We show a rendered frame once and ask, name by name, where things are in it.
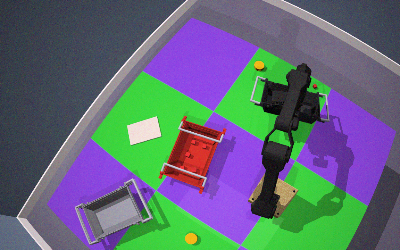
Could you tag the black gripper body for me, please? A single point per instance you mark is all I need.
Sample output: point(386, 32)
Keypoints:
point(296, 120)

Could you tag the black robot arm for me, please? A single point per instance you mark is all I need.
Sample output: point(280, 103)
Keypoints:
point(276, 155)

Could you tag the yellow short cylinder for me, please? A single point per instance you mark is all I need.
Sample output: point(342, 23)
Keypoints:
point(191, 238)
point(259, 65)

